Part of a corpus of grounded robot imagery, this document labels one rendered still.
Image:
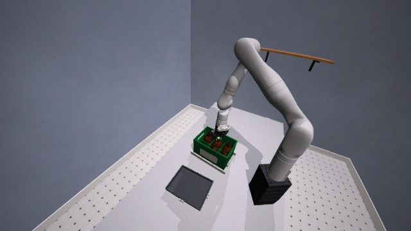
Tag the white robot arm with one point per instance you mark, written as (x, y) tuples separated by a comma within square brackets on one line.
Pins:
[(300, 132)]

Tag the dark green crate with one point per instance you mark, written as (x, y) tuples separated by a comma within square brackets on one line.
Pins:
[(202, 148)]

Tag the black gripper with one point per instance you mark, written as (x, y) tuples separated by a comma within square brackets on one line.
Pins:
[(223, 133)]

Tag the brown glass bottle with red label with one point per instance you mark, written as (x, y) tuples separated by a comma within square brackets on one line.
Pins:
[(218, 143)]

